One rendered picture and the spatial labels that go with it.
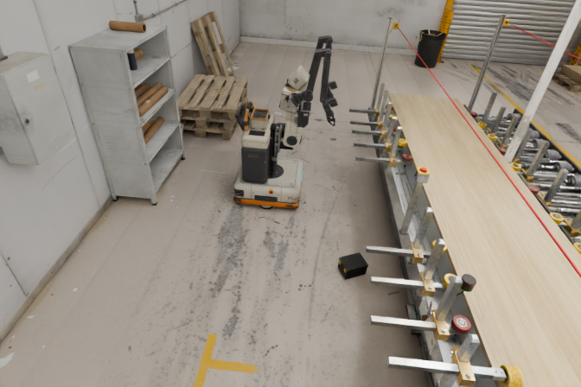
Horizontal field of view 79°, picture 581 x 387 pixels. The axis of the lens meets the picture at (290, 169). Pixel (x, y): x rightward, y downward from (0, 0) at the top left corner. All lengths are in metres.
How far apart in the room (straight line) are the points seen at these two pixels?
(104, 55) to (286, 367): 2.65
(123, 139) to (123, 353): 1.75
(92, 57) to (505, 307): 3.21
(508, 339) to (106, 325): 2.48
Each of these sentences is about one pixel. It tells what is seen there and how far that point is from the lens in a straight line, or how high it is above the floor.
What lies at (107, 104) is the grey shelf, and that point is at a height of 1.07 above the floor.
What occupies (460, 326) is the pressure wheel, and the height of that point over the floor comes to 0.91.
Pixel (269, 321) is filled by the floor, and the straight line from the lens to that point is 2.83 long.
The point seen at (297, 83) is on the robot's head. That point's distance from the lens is 3.15.
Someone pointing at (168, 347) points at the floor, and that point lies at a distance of 2.81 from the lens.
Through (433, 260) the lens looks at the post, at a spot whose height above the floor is 1.01.
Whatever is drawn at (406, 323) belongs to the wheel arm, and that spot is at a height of 0.86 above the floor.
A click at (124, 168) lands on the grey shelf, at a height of 0.42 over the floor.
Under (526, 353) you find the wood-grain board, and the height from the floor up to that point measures 0.90.
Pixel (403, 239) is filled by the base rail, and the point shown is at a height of 0.70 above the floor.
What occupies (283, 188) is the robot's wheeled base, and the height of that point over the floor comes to 0.28.
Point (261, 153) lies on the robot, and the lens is 3.31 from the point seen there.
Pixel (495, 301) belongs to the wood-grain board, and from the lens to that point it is 2.16.
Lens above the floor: 2.39
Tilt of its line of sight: 34 degrees down
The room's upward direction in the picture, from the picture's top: 4 degrees clockwise
